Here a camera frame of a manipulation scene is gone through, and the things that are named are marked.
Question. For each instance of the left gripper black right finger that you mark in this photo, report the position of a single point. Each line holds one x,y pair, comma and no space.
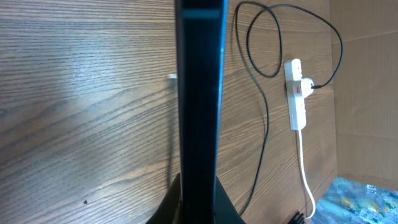
224,211

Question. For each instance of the white USB charger plug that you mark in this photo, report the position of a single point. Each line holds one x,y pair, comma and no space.
304,87

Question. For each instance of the white power extension strip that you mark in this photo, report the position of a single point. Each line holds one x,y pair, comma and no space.
295,99

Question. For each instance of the blue patterned mat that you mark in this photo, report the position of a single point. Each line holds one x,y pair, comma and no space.
348,201

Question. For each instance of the Samsung Galaxy smartphone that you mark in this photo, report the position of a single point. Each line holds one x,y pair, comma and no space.
200,34

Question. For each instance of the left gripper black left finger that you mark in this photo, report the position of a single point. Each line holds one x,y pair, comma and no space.
169,209

